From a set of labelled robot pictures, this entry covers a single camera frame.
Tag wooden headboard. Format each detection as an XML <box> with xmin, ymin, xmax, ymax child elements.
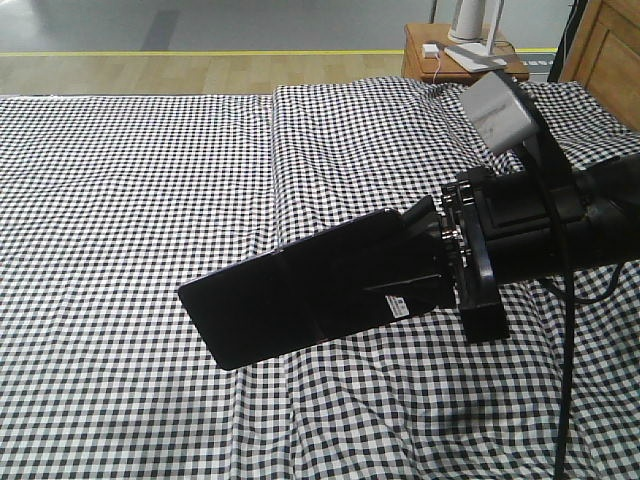
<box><xmin>559</xmin><ymin>0</ymin><xmax>639</xmax><ymax>130</ymax></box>

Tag white charger adapter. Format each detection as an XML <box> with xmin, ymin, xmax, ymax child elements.
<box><xmin>421</xmin><ymin>43</ymin><xmax>440</xmax><ymax>59</ymax></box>

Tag black camera cable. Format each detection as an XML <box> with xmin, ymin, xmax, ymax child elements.
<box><xmin>537</xmin><ymin>164</ymin><xmax>626</xmax><ymax>480</ymax></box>

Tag white cylindrical heater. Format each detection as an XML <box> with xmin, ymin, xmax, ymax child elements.
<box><xmin>448</xmin><ymin>0</ymin><xmax>486</xmax><ymax>43</ymax></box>

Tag black white checkered bed sheet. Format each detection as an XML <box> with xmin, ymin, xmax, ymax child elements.
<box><xmin>1</xmin><ymin>95</ymin><xmax>295</xmax><ymax>479</ymax></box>

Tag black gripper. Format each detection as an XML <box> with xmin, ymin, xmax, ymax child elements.
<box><xmin>335</xmin><ymin>167</ymin><xmax>566</xmax><ymax>343</ymax></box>

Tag black foldable smartphone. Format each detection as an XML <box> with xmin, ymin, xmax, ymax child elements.
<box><xmin>178</xmin><ymin>209</ymin><xmax>432</xmax><ymax>370</ymax></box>

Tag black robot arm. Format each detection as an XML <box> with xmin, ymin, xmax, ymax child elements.
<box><xmin>335</xmin><ymin>155</ymin><xmax>639</xmax><ymax>343</ymax></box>

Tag black white checkered quilt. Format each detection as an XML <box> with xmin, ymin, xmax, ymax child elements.
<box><xmin>272</xmin><ymin>78</ymin><xmax>639</xmax><ymax>479</ymax></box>

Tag wooden nightstand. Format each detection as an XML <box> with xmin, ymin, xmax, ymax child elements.
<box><xmin>401</xmin><ymin>23</ymin><xmax>529</xmax><ymax>86</ymax></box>

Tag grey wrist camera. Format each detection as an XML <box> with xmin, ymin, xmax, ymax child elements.
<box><xmin>460</xmin><ymin>70</ymin><xmax>540</xmax><ymax>155</ymax></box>

